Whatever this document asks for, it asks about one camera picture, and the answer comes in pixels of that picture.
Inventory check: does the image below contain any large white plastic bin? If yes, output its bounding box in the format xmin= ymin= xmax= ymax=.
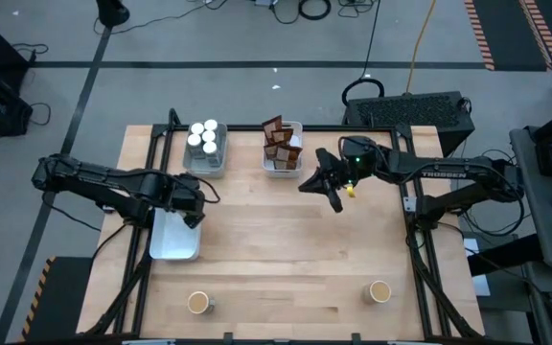
xmin=149 ymin=206 xmax=202 ymax=262

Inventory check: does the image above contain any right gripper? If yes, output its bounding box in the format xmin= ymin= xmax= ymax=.
xmin=297 ymin=135 xmax=383 ymax=215

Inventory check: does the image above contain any black round stand base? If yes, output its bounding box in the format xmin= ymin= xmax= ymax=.
xmin=94 ymin=0 xmax=131 ymax=29

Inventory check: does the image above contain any grey side desk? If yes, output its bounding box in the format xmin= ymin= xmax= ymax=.
xmin=509 ymin=126 xmax=552 ymax=269

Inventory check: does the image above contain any black power cable with loop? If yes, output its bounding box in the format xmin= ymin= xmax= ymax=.
xmin=340 ymin=0 xmax=386 ymax=107

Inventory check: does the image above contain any small black cable coil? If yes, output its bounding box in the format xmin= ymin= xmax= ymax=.
xmin=297 ymin=0 xmax=333 ymax=21

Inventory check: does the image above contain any white plastic bin with handles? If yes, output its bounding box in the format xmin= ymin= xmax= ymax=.
xmin=262 ymin=119 xmax=305 ymax=179
xmin=182 ymin=122 xmax=229 ymax=180

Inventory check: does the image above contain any yellow hanging cable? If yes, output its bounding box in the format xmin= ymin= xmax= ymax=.
xmin=402 ymin=0 xmax=438 ymax=95

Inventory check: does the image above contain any black mat hazard-striped edge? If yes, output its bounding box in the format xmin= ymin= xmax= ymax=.
xmin=463 ymin=0 xmax=552 ymax=73
xmin=19 ymin=256 xmax=94 ymax=344

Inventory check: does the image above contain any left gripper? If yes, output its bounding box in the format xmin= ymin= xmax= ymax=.
xmin=164 ymin=172 xmax=208 ymax=230

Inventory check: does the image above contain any black mesh computer case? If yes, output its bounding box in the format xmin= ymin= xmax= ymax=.
xmin=341 ymin=90 xmax=476 ymax=157

